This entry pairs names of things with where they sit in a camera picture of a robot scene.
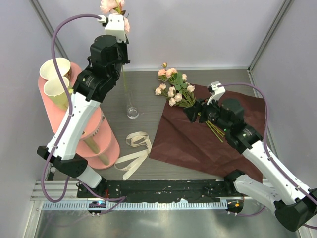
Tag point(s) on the clear glass vase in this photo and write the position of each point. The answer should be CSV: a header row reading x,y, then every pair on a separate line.
x,y
131,109

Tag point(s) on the pink tiered shelf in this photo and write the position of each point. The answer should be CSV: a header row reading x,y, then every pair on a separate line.
x,y
97,145

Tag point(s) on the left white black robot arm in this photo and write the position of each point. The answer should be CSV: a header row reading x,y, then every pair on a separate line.
x,y
90,89

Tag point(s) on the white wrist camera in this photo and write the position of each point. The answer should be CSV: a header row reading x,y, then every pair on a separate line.
x,y
216,90
114,26

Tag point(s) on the pink flower stem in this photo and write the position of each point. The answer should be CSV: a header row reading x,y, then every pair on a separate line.
x,y
116,7

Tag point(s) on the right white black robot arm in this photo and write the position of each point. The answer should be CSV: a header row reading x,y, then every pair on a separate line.
x,y
292,201

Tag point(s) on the dark red wrapping paper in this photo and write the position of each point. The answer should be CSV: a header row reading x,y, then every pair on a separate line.
x,y
195,146

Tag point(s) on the white bowl mug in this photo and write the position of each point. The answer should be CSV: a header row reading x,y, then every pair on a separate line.
x,y
47,70

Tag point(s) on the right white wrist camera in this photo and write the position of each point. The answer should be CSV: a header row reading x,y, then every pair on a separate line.
x,y
216,90

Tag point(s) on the white slotted cable duct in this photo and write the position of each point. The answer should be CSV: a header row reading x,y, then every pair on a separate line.
x,y
101,205

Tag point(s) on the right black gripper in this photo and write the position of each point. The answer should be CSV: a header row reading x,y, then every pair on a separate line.
x,y
200,105

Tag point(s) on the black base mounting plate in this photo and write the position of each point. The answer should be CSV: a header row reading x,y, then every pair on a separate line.
x,y
161,191

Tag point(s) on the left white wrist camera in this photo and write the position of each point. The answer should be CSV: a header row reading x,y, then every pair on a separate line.
x,y
114,26

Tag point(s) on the yellow green mug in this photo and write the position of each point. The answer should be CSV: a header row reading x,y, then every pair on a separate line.
x,y
54,89

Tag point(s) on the pink flower bouquet red wrap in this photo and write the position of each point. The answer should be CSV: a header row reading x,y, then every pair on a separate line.
x,y
175,88

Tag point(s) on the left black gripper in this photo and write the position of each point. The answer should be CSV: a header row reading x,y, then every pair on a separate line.
x,y
124,45

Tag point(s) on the cream ribbon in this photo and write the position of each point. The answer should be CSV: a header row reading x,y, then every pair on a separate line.
x,y
137,158

